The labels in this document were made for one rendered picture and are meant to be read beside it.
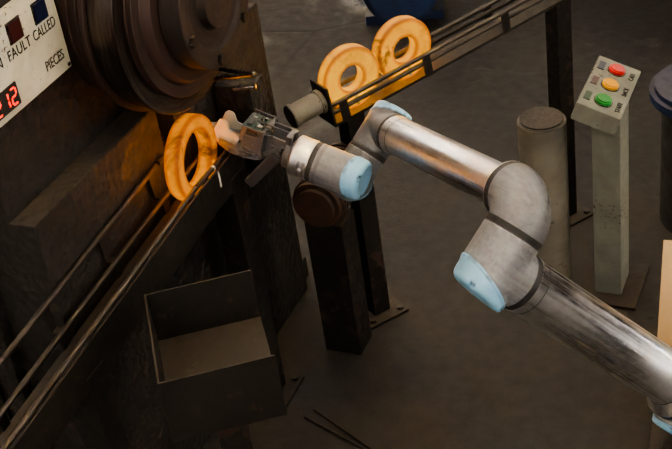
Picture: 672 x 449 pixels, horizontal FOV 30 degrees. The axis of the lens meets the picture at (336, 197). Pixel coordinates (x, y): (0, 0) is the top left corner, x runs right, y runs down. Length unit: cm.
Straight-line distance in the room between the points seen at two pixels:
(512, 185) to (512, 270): 16
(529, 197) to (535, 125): 79
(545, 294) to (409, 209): 144
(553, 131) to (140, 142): 103
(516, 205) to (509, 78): 212
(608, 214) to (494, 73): 133
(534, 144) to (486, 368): 57
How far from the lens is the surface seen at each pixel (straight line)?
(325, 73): 294
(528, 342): 323
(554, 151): 311
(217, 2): 248
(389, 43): 301
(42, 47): 239
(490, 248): 230
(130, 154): 260
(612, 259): 330
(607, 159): 313
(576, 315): 241
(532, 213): 231
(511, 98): 427
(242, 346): 238
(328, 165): 265
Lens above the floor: 209
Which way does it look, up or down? 33 degrees down
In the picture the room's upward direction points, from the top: 9 degrees counter-clockwise
